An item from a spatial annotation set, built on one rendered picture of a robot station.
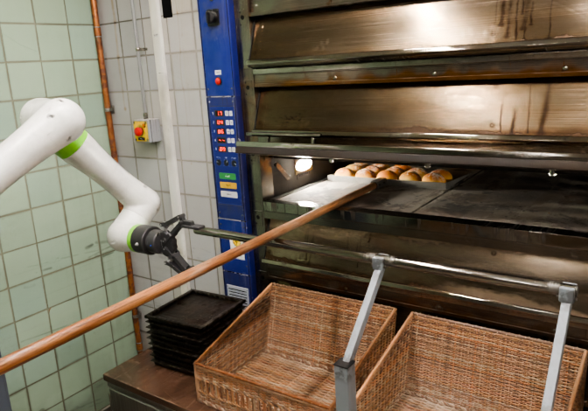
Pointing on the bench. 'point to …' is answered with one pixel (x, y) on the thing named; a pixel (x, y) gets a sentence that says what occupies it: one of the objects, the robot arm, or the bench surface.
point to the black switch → (213, 17)
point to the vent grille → (239, 294)
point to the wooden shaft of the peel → (164, 287)
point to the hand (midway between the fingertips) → (201, 249)
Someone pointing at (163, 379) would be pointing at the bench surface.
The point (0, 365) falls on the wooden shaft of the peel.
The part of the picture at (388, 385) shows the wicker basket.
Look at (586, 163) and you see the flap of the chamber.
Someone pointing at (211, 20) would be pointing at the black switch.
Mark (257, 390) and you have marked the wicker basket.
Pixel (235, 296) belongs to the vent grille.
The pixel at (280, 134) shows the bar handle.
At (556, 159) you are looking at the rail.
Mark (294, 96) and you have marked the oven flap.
